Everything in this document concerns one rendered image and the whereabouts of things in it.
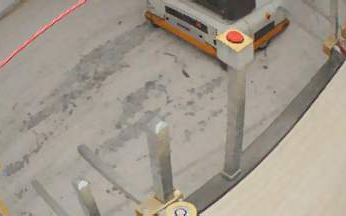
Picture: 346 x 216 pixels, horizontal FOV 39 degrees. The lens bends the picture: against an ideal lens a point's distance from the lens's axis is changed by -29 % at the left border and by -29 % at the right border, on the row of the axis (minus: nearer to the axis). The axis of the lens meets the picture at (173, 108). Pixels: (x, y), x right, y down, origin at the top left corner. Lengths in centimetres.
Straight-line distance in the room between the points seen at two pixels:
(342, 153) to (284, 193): 27
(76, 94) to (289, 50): 122
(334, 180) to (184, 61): 184
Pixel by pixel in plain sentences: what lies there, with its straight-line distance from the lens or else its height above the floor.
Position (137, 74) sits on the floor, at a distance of 322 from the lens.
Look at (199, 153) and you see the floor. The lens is 287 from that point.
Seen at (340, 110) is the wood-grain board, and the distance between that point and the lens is 184.
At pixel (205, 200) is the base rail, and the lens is 182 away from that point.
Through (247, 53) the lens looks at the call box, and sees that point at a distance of 152.
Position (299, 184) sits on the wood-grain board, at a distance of 161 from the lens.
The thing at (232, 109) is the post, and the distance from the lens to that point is 166.
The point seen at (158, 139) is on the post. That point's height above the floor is 111.
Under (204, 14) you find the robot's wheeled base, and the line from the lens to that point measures 314.
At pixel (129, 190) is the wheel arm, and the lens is 169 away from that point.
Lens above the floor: 218
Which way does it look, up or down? 46 degrees down
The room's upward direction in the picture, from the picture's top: 3 degrees counter-clockwise
